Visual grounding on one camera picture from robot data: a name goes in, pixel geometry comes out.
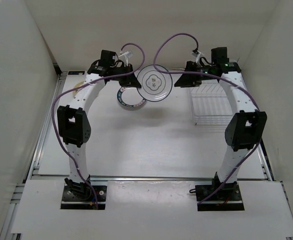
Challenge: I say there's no aluminium rail bar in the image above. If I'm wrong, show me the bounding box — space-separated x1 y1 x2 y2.
36 173 269 182

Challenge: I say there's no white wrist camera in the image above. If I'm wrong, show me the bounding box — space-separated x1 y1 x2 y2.
191 48 204 65
118 51 133 66

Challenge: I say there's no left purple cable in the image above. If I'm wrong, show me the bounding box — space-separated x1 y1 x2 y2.
50 42 146 208

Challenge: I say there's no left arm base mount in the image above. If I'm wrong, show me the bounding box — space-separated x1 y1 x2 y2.
60 183 108 210

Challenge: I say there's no white wire dish rack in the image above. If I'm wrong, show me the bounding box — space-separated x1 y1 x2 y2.
187 79 233 126

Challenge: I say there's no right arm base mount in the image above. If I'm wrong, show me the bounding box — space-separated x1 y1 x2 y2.
189 182 245 212

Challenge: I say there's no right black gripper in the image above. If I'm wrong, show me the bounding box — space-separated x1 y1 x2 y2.
174 61 217 88

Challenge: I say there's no green rim text plate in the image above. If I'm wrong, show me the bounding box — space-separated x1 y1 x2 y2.
116 87 147 111

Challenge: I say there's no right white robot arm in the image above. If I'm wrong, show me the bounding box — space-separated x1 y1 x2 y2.
174 47 267 200

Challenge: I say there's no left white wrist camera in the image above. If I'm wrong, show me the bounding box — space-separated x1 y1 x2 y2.
118 51 133 66

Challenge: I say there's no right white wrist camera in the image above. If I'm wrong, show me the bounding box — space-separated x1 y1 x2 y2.
191 48 204 65

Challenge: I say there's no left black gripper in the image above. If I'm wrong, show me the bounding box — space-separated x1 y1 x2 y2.
109 63 141 88

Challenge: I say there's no white front board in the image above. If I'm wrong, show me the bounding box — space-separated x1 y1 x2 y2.
11 180 293 240

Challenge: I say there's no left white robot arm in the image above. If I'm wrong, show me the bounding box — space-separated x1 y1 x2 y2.
53 50 142 201

